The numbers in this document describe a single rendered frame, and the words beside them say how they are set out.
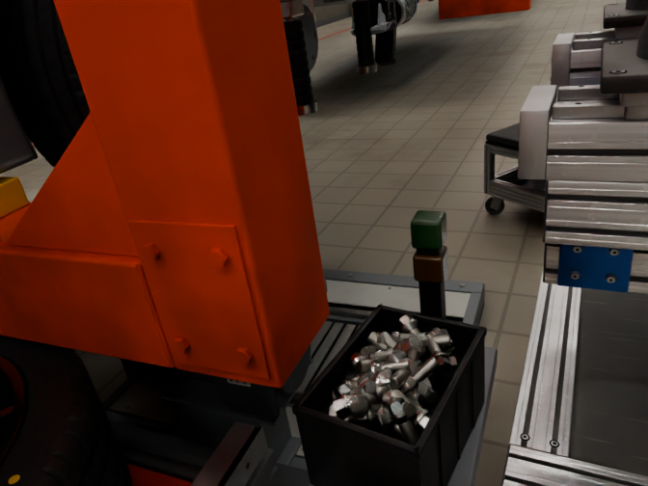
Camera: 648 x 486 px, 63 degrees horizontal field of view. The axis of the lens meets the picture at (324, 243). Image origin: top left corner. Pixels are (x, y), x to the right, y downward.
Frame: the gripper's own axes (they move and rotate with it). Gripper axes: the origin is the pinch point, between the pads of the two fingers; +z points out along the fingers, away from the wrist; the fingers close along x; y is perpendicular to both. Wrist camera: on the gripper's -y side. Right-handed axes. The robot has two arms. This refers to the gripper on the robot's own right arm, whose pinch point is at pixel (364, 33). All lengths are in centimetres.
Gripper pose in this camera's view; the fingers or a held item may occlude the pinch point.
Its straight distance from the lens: 124.0
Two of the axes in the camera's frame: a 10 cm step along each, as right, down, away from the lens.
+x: 9.2, 0.5, -4.0
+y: -1.4, -8.9, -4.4
